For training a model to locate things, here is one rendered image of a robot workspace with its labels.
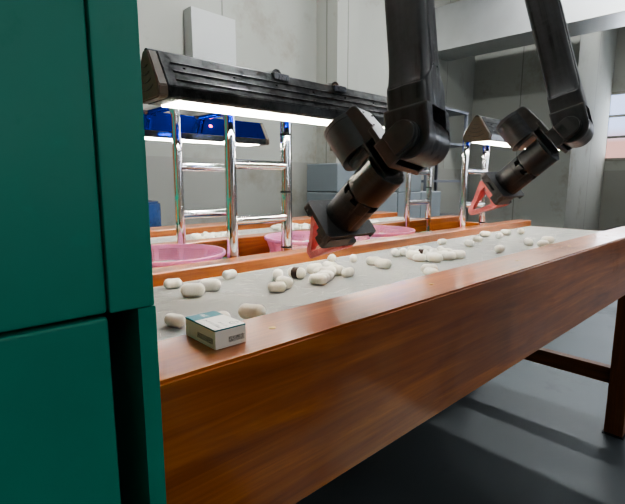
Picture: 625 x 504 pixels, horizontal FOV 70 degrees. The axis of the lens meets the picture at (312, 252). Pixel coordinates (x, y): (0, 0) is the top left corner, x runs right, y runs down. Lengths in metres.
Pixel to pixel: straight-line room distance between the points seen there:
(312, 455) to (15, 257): 0.36
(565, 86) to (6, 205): 0.90
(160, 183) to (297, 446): 2.98
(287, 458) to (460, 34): 5.81
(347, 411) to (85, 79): 0.42
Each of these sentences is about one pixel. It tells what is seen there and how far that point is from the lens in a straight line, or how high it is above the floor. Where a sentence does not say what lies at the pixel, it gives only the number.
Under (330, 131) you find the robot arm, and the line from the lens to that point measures 0.63.
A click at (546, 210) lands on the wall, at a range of 6.86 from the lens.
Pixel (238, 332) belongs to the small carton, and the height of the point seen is 0.78.
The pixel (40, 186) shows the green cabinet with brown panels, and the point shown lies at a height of 0.92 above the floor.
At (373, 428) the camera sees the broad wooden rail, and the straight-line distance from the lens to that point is 0.61.
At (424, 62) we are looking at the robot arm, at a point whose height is 1.06.
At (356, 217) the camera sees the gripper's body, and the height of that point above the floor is 0.88.
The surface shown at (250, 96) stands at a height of 1.06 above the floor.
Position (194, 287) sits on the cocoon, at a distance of 0.74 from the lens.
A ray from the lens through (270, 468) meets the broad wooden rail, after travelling 0.50.
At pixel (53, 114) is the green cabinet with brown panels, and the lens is 0.30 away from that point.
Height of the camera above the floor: 0.92
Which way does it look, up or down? 9 degrees down
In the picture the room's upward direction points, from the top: straight up
